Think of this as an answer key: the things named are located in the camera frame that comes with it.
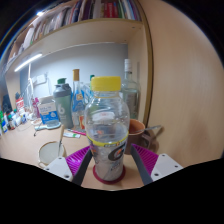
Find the brown mug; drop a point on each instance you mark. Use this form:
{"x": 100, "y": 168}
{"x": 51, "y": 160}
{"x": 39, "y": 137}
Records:
{"x": 136, "y": 133}

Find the metal spoon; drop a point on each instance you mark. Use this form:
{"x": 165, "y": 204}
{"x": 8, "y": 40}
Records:
{"x": 154, "y": 127}

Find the red white can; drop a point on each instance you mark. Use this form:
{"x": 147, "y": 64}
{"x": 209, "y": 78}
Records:
{"x": 20, "y": 104}

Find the white desk lamp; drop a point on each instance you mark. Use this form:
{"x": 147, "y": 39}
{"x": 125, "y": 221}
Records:
{"x": 30, "y": 83}

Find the cream white mug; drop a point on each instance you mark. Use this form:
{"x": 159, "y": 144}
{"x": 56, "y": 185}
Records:
{"x": 50, "y": 154}

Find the white wall socket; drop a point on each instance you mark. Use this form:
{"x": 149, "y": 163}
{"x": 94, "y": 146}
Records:
{"x": 40, "y": 79}

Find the pink packet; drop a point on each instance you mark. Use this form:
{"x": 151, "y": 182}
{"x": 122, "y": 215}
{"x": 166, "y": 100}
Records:
{"x": 35, "y": 107}

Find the clear yellow-capped drink bottle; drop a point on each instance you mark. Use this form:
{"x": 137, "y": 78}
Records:
{"x": 106, "y": 133}

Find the light blue flat case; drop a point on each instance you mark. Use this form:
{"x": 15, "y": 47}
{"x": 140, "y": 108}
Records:
{"x": 48, "y": 126}

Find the white green tube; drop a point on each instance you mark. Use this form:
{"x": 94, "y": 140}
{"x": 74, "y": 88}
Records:
{"x": 74, "y": 133}

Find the wooden shelf unit with books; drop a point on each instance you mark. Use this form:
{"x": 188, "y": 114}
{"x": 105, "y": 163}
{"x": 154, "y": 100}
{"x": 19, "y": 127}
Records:
{"x": 83, "y": 31}

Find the tall clear glass bottle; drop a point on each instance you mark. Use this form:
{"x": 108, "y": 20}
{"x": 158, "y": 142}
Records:
{"x": 130, "y": 93}

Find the grey green shaker bottle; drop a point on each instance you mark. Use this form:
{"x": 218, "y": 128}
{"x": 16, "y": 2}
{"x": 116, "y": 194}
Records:
{"x": 63, "y": 106}

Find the green glass bottle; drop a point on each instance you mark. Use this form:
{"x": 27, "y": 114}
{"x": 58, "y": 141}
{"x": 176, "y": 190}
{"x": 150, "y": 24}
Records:
{"x": 90, "y": 85}

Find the white under-shelf light bar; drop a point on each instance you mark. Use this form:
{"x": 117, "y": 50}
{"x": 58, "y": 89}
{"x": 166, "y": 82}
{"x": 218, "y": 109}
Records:
{"x": 28, "y": 62}

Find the blue white carton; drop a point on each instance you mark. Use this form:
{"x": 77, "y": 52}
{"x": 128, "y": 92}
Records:
{"x": 48, "y": 111}

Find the white ceiling tube light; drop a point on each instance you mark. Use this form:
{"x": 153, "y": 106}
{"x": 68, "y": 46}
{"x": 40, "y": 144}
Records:
{"x": 40, "y": 13}

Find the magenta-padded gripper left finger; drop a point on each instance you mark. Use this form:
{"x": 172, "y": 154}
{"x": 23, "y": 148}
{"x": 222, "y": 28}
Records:
{"x": 78, "y": 161}

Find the wooden wardrobe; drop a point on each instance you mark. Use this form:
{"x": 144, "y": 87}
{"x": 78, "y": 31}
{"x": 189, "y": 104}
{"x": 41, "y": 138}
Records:
{"x": 186, "y": 86}

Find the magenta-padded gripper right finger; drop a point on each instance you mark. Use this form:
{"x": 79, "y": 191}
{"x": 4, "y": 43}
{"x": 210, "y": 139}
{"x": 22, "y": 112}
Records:
{"x": 148, "y": 160}

